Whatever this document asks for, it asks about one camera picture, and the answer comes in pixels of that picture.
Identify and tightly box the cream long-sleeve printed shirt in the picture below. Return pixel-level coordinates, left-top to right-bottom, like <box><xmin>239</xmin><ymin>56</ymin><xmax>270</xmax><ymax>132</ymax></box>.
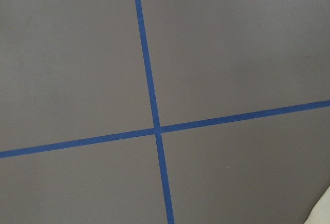
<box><xmin>304</xmin><ymin>187</ymin><xmax>330</xmax><ymax>224</ymax></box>

